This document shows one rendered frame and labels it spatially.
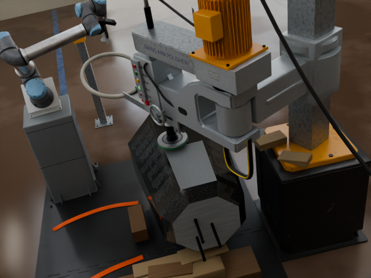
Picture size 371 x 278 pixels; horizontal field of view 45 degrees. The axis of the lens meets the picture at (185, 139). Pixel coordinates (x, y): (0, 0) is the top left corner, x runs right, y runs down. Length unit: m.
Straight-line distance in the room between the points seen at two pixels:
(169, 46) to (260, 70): 0.54
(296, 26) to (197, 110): 0.74
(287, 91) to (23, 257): 2.48
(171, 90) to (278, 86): 0.63
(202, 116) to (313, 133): 0.79
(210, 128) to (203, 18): 0.73
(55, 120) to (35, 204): 0.95
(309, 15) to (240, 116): 0.68
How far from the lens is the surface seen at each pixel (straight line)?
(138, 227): 3.57
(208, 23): 2.03
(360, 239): 3.54
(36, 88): 3.63
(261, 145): 3.01
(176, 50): 2.41
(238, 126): 2.38
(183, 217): 2.82
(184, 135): 3.13
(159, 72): 2.74
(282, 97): 2.57
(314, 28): 2.61
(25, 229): 4.16
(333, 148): 3.07
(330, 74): 2.74
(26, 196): 4.50
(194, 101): 2.50
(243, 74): 2.13
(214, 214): 2.87
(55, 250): 3.82
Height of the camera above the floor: 2.63
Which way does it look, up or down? 35 degrees down
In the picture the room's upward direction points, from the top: 10 degrees counter-clockwise
